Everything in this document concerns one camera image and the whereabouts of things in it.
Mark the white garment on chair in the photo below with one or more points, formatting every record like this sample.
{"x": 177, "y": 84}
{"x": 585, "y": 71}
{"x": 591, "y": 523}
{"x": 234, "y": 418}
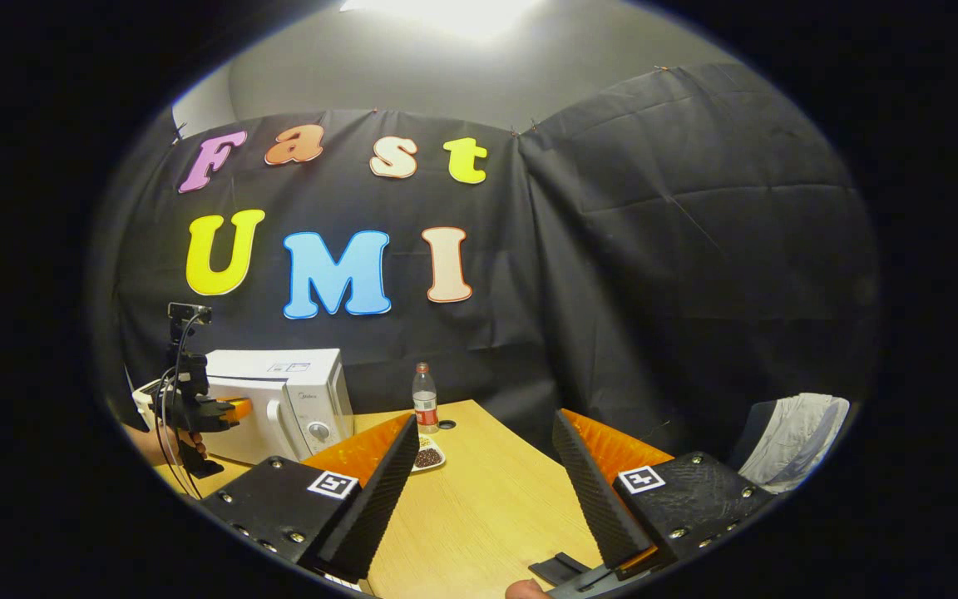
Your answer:
{"x": 803, "y": 441}

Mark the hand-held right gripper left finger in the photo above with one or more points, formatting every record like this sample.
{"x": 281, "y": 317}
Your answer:
{"x": 379, "y": 499}

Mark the white toaster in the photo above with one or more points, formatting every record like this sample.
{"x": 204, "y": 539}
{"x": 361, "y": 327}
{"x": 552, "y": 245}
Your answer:
{"x": 145, "y": 399}

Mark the white microwave oven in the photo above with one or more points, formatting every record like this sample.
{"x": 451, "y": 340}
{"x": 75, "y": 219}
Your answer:
{"x": 279, "y": 391}

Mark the ceiling light panel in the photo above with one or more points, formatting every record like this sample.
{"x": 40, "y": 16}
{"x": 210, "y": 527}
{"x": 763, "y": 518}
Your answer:
{"x": 446, "y": 15}

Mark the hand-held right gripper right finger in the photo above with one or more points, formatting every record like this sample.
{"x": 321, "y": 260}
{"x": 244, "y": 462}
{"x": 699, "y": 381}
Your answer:
{"x": 599, "y": 499}

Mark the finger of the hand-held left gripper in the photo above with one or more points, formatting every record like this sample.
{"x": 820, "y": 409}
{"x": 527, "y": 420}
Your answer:
{"x": 239, "y": 408}

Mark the white divided bean dish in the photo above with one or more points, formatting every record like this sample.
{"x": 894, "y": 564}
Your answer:
{"x": 429, "y": 456}

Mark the red label plastic bottle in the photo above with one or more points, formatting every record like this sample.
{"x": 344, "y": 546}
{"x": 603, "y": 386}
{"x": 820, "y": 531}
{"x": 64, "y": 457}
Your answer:
{"x": 425, "y": 399}

